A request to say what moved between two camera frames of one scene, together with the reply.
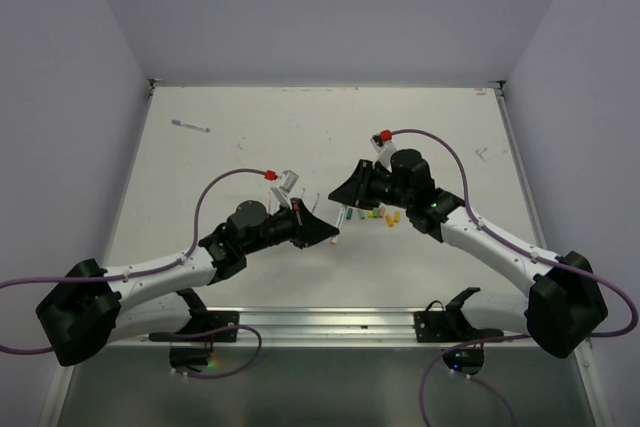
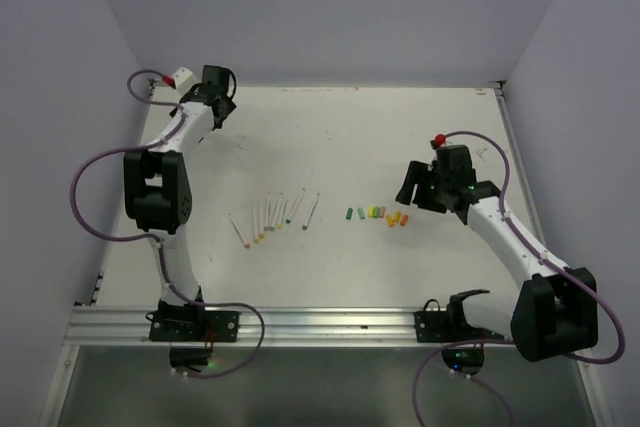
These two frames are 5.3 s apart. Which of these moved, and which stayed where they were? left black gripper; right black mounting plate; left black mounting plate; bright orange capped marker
Moved: bright orange capped marker; left black gripper
Stayed: left black mounting plate; right black mounting plate
